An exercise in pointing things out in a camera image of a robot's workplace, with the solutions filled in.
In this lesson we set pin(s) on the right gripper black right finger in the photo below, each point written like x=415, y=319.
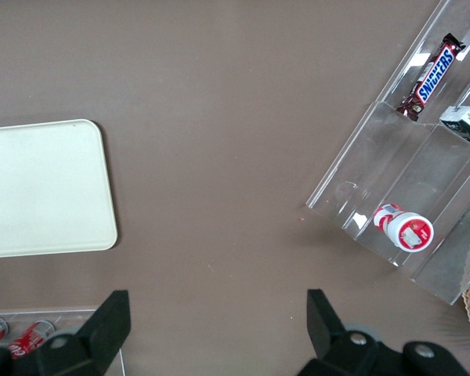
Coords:
x=329, y=340

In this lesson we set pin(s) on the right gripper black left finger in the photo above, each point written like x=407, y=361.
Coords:
x=98, y=337

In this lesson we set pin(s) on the cream rectangular serving tray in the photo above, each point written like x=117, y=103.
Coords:
x=43, y=188

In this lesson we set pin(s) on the clear acrylic bottle rack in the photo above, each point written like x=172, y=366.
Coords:
x=70, y=317

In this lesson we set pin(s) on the red white yogurt cup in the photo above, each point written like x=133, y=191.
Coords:
x=411, y=231

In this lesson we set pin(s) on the clear acrylic stepped display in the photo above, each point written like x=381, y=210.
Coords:
x=376, y=156

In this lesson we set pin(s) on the small black white carton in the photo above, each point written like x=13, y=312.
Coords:
x=468, y=125

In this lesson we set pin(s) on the Snickers chocolate bar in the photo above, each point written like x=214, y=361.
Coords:
x=434, y=74

